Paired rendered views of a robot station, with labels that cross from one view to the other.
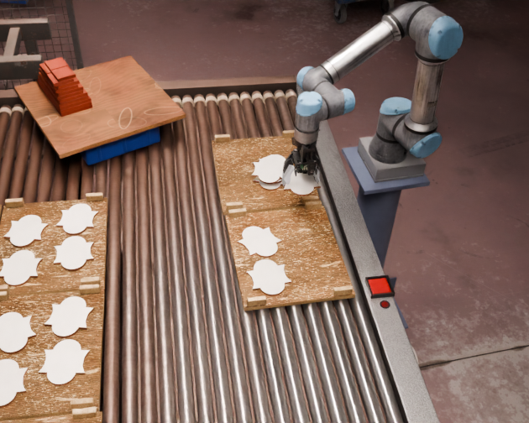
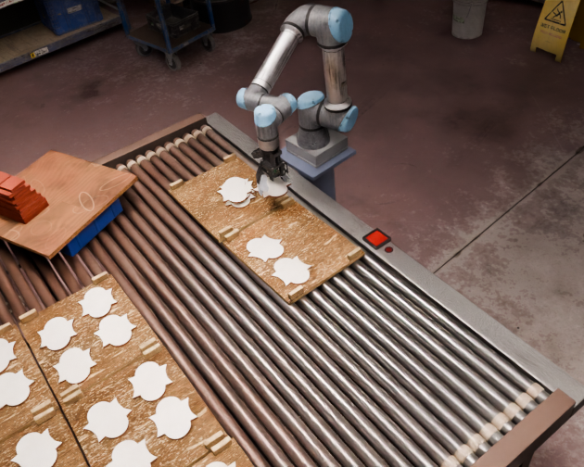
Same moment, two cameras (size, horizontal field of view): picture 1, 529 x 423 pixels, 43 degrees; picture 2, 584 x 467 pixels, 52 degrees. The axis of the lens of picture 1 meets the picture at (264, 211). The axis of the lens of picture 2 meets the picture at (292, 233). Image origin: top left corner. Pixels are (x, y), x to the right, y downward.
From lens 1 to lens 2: 0.49 m
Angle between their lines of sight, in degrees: 15
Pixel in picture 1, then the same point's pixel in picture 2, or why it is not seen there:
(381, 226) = not seen: hidden behind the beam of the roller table
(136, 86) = (76, 171)
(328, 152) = not seen: hidden behind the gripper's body
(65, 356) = (171, 412)
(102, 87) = (44, 185)
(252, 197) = (234, 219)
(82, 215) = (100, 296)
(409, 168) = (336, 145)
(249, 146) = (203, 181)
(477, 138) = not seen: hidden behind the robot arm
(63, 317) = (146, 384)
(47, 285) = (110, 367)
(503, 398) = (468, 294)
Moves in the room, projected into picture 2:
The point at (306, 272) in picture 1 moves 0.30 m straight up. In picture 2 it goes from (316, 254) to (311, 190)
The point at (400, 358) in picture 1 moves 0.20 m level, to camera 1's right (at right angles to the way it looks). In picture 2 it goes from (425, 282) to (473, 259)
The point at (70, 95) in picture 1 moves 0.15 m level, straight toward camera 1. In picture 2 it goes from (27, 200) to (46, 217)
